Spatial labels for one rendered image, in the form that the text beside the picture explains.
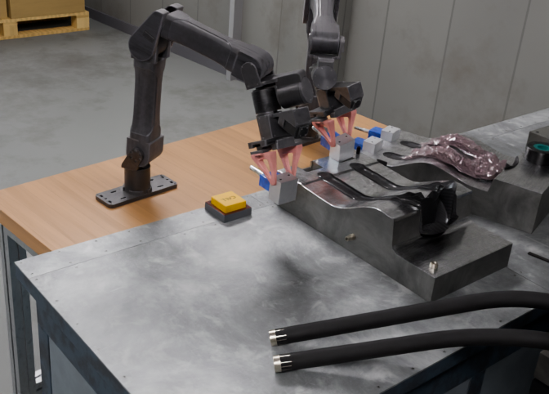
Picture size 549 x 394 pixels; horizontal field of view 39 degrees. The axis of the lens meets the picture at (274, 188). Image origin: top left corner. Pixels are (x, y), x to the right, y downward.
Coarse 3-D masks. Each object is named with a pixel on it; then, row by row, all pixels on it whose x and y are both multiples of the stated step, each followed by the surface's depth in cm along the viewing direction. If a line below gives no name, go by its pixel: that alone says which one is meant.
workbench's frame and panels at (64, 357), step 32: (32, 288) 152; (64, 320) 142; (544, 320) 168; (64, 352) 152; (480, 352) 154; (512, 352) 164; (64, 384) 156; (96, 384) 142; (416, 384) 137; (448, 384) 150; (480, 384) 160; (512, 384) 171
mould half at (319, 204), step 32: (320, 160) 192; (352, 160) 194; (320, 192) 177; (384, 192) 179; (416, 192) 171; (320, 224) 177; (352, 224) 168; (384, 224) 161; (416, 224) 164; (384, 256) 163; (416, 256) 160; (448, 256) 161; (480, 256) 162; (416, 288) 158; (448, 288) 158
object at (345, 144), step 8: (312, 128) 199; (328, 136) 195; (336, 136) 195; (344, 136) 192; (320, 144) 196; (328, 144) 193; (336, 144) 190; (344, 144) 190; (352, 144) 192; (336, 152) 192; (344, 152) 192; (352, 152) 194; (336, 160) 193; (344, 160) 194
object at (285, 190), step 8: (256, 168) 174; (264, 176) 169; (280, 176) 167; (288, 176) 167; (264, 184) 169; (280, 184) 164; (288, 184) 166; (296, 184) 167; (272, 192) 167; (280, 192) 165; (288, 192) 167; (296, 192) 168; (272, 200) 167; (280, 200) 166; (288, 200) 168
